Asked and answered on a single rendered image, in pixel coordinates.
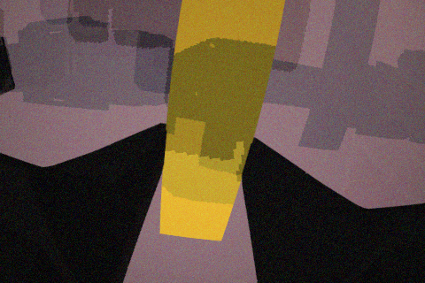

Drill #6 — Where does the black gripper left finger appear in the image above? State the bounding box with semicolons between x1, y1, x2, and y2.
0;123;166;283

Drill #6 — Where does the yellow bar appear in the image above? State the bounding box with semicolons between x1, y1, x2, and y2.
159;0;286;241

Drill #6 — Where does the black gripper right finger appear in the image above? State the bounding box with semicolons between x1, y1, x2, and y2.
241;138;425;283

